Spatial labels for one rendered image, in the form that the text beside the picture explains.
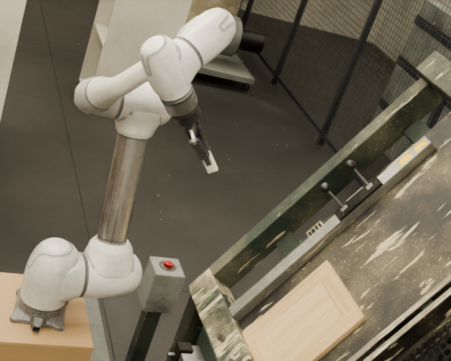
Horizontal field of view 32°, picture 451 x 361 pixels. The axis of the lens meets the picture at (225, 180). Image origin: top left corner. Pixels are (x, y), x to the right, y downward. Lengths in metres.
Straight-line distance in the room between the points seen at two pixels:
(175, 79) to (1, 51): 2.79
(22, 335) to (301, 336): 0.92
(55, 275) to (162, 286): 0.53
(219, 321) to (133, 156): 0.75
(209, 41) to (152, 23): 4.31
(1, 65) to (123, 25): 1.79
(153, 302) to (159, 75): 1.28
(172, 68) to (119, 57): 4.43
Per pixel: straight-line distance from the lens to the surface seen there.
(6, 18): 4.63
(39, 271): 2.65
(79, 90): 2.50
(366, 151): 3.06
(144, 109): 2.54
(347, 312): 2.67
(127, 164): 2.61
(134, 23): 6.32
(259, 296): 2.94
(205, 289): 3.12
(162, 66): 1.97
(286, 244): 3.09
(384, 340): 2.48
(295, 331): 2.77
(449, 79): 2.93
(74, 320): 2.81
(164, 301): 3.07
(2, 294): 2.86
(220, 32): 2.06
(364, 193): 2.87
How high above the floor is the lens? 2.54
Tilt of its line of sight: 25 degrees down
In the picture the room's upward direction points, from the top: 20 degrees clockwise
